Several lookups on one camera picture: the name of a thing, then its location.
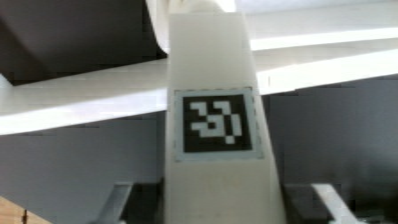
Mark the white desk leg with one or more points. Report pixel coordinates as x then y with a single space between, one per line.
222 189

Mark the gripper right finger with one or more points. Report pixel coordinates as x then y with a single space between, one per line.
334 204

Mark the white desk tabletop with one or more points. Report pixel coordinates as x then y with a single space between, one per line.
295 20

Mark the white U-shaped fence frame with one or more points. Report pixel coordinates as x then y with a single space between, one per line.
300 61

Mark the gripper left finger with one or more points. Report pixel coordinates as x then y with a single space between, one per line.
112 209

